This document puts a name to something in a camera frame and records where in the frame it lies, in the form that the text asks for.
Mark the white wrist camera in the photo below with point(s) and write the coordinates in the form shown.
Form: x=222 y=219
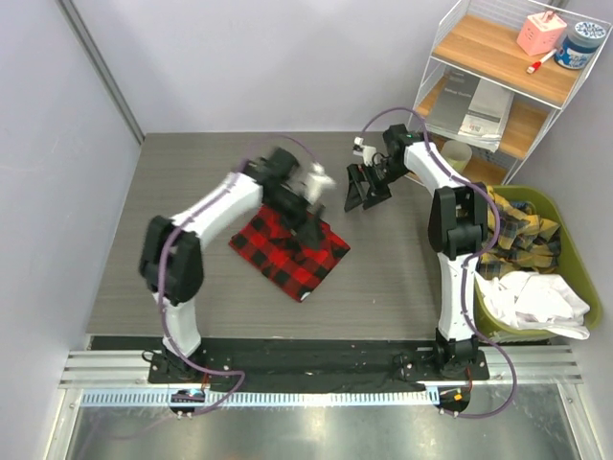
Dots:
x=315 y=183
x=366 y=152

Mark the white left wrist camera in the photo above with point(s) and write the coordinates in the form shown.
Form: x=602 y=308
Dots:
x=315 y=183

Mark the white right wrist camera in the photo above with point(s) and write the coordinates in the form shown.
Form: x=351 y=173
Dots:
x=366 y=152

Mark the red white marker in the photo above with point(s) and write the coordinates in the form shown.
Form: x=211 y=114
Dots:
x=536 y=65

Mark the white wire wooden shelf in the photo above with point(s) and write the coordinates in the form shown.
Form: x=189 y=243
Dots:
x=478 y=38

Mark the yellow green plastic cup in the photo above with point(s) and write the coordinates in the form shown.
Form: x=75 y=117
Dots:
x=457 y=154

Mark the aluminium rail frame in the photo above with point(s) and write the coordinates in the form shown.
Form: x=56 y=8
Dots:
x=533 y=406

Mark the grey booklets stack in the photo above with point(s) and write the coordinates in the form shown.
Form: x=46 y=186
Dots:
x=471 y=110

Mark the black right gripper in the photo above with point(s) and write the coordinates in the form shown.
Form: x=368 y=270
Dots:
x=354 y=193

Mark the blue lidded jar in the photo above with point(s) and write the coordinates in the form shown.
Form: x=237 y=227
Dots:
x=580 y=44

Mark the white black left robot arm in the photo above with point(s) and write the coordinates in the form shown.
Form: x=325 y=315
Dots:
x=171 y=262

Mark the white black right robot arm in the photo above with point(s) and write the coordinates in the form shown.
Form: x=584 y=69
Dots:
x=457 y=229

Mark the red black plaid shirt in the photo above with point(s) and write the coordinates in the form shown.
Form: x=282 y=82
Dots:
x=277 y=255

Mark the white slotted cable duct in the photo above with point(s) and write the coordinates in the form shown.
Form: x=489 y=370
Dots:
x=175 y=398

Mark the green laundry basket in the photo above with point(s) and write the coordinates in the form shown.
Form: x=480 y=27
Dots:
x=570 y=268

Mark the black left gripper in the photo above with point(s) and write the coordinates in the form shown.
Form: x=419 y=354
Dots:
x=306 y=224

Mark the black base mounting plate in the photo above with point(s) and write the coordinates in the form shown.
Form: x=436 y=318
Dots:
x=305 y=366

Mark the yellow plaid shirt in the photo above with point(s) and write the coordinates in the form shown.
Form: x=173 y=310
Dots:
x=526 y=241

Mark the pink cube box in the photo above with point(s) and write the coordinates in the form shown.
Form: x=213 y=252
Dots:
x=540 y=32

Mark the white shirt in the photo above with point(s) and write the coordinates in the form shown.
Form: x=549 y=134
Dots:
x=528 y=300

